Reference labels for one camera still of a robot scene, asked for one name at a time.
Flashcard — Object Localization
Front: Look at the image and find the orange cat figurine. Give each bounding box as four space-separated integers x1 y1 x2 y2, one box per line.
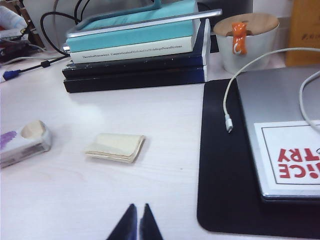
230 21 249 56

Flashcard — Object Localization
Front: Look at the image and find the teal book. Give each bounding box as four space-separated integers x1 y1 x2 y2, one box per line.
66 0 200 53

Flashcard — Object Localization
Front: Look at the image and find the black looped cable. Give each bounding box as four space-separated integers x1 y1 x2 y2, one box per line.
39 11 76 58
73 0 92 22

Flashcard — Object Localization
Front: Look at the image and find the white cup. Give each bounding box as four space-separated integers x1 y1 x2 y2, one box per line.
214 24 280 75

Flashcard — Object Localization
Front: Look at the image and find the white book with text spine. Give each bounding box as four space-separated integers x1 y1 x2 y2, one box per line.
70 36 201 65

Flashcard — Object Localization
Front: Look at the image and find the silver Dell laptop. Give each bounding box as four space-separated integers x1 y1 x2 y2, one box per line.
235 64 320 204

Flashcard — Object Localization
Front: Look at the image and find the teal and silver monitor stand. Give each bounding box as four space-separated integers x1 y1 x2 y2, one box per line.
66 0 223 39

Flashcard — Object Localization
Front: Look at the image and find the white red-lettered sticker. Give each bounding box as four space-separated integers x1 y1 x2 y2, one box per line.
253 119 320 186

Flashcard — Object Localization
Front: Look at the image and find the wooden cup lid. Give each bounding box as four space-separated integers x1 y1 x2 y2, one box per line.
212 12 280 38

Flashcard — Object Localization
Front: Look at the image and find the white charging cable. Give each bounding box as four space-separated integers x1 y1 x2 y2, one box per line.
222 47 320 134

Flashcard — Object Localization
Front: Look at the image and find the yellow tea tin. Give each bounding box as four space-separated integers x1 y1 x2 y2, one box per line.
285 0 320 67

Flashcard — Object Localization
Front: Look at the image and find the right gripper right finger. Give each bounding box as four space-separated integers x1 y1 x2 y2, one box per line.
139 203 164 240

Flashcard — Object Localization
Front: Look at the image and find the black cable with blue connector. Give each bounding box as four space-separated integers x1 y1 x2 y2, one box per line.
2 55 70 81

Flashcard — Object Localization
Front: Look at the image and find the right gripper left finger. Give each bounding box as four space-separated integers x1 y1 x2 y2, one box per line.
106 203 138 240

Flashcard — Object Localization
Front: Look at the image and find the beige tissue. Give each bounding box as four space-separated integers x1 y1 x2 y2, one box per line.
84 132 146 165

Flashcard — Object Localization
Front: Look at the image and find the black desk mat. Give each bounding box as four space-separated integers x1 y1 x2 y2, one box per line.
196 65 320 240

